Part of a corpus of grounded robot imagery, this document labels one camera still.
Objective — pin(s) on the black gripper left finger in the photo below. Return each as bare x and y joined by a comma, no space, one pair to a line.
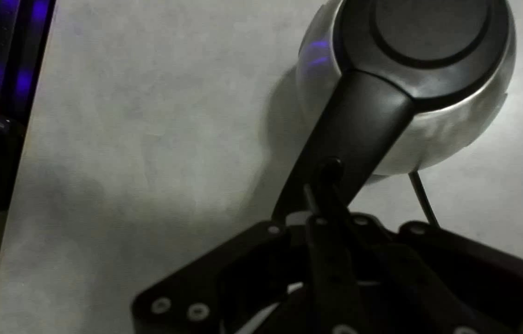
337,296

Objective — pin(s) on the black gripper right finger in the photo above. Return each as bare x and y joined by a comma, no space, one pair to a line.
390,279

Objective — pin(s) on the steel and black electric kettle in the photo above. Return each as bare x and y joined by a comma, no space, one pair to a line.
396,86

